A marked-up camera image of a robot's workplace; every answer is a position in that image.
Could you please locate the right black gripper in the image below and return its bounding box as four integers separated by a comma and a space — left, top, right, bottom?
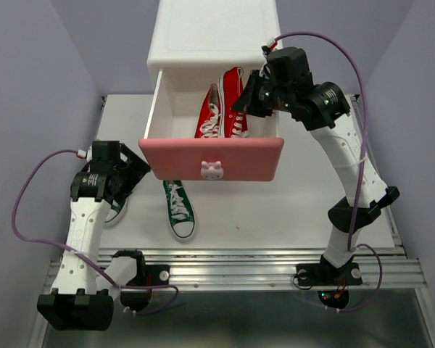
233, 67, 295, 117

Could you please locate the red sneaker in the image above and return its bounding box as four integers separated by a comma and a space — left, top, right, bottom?
194, 83, 222, 138
217, 66, 250, 139

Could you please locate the pink front drawer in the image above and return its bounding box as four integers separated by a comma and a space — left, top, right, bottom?
138, 70, 284, 181

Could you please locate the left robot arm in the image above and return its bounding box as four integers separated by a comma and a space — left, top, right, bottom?
37, 141, 150, 331

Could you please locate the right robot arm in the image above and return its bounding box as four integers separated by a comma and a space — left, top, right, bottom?
232, 46, 399, 283

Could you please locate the white shoe cabinet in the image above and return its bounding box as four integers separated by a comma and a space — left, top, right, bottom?
146, 0, 286, 95

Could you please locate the green sneaker left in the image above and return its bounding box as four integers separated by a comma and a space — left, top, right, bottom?
104, 198, 128, 228

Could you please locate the green sneaker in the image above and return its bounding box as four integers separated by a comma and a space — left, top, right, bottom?
162, 181, 196, 243
104, 198, 128, 228

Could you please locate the pink bunny drawer knob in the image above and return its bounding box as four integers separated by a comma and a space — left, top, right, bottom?
200, 161, 224, 181

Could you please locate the green sneaker centre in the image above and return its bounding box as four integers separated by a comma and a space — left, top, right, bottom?
162, 181, 196, 243

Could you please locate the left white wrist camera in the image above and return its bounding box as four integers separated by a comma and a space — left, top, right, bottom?
76, 146, 92, 162

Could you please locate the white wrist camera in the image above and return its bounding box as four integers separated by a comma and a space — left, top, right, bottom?
261, 38, 278, 57
76, 146, 92, 162

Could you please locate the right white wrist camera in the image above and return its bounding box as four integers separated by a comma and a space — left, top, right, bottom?
261, 38, 278, 57

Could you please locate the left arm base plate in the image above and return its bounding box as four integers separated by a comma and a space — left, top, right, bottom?
112, 265, 170, 286

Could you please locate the aluminium rail frame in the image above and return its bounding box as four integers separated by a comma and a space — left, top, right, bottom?
27, 94, 435, 348

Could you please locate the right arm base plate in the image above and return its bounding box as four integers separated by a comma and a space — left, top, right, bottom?
296, 262, 363, 287

